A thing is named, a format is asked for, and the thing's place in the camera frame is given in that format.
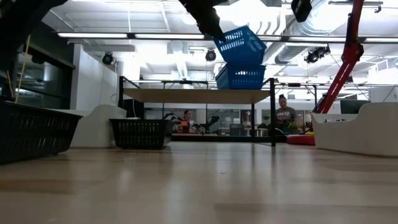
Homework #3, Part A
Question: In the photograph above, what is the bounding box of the small potted plant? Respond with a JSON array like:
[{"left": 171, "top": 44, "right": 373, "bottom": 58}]
[{"left": 287, "top": 120, "right": 301, "bottom": 135}]

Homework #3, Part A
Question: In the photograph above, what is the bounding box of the silver ventilation duct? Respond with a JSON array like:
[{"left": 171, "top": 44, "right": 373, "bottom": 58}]
[{"left": 275, "top": 0, "right": 352, "bottom": 65}]

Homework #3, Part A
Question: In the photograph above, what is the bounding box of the wooden shelf with black frame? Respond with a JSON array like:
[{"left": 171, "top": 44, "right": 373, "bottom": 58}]
[{"left": 117, "top": 75, "right": 277, "bottom": 147}]

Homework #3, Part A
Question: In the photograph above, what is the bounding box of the person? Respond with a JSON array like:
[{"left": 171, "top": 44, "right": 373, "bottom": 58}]
[
  {"left": 182, "top": 109, "right": 195, "bottom": 134},
  {"left": 274, "top": 94, "right": 300, "bottom": 135}
]

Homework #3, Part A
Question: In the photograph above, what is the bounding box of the black computer monitor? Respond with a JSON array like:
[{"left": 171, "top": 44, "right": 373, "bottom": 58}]
[{"left": 340, "top": 99, "right": 371, "bottom": 114}]

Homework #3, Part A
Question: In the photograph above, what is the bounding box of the white cabinet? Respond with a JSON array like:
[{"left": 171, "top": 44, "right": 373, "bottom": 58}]
[{"left": 368, "top": 86, "right": 398, "bottom": 104}]

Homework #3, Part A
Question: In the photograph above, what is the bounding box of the yellow cable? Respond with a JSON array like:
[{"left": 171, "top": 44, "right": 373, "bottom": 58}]
[{"left": 5, "top": 34, "right": 32, "bottom": 104}]

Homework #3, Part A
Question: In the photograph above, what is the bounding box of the red boom stand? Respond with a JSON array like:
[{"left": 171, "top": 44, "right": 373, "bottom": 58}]
[{"left": 286, "top": 0, "right": 366, "bottom": 146}]

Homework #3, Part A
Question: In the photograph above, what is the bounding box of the black slotted plastic basket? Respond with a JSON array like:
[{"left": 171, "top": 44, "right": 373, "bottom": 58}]
[
  {"left": 109, "top": 118, "right": 172, "bottom": 151},
  {"left": 0, "top": 101, "right": 83, "bottom": 165}
]

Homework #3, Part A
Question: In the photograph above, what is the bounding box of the blue slotted plastic basket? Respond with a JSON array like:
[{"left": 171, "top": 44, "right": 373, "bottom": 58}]
[
  {"left": 215, "top": 63, "right": 267, "bottom": 91},
  {"left": 213, "top": 25, "right": 268, "bottom": 67}
]

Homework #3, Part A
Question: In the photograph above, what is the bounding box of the black flat panel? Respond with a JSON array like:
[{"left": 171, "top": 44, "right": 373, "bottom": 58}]
[{"left": 123, "top": 98, "right": 145, "bottom": 119}]

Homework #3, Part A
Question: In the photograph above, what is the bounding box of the white plastic bin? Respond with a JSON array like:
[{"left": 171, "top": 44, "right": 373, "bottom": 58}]
[
  {"left": 55, "top": 104, "right": 127, "bottom": 149},
  {"left": 310, "top": 101, "right": 398, "bottom": 158}
]

